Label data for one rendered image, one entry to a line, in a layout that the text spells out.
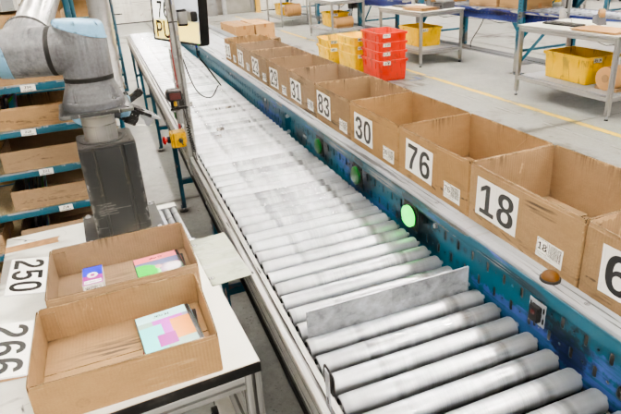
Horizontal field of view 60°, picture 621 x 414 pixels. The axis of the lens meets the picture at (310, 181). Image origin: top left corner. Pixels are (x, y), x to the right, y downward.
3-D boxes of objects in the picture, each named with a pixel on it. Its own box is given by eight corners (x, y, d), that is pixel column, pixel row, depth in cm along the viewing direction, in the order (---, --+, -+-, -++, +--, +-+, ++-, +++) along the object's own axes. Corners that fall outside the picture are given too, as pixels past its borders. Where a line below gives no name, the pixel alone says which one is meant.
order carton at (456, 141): (397, 172, 186) (397, 125, 180) (468, 157, 195) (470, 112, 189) (467, 217, 152) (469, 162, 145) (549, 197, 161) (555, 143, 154)
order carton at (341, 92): (315, 118, 255) (313, 83, 248) (371, 109, 264) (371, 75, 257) (350, 140, 220) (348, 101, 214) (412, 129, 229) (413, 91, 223)
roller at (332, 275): (268, 297, 153) (266, 282, 151) (425, 255, 169) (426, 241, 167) (273, 307, 148) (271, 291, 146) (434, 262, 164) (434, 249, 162)
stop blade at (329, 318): (308, 341, 131) (305, 310, 128) (466, 294, 145) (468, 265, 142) (309, 343, 131) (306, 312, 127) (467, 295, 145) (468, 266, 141)
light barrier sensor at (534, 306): (522, 321, 125) (525, 297, 123) (528, 319, 126) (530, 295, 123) (538, 333, 121) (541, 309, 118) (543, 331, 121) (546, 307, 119)
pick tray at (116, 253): (56, 279, 159) (48, 249, 155) (186, 249, 172) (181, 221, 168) (54, 334, 135) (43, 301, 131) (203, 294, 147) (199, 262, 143)
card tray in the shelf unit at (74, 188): (15, 212, 259) (8, 192, 255) (24, 188, 286) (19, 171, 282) (102, 196, 270) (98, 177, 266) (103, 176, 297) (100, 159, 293)
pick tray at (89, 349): (45, 344, 132) (35, 310, 128) (200, 302, 144) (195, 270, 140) (37, 429, 107) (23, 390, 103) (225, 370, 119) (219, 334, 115)
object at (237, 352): (8, 246, 187) (6, 238, 186) (175, 208, 208) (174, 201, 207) (-27, 474, 102) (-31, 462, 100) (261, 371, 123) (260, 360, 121)
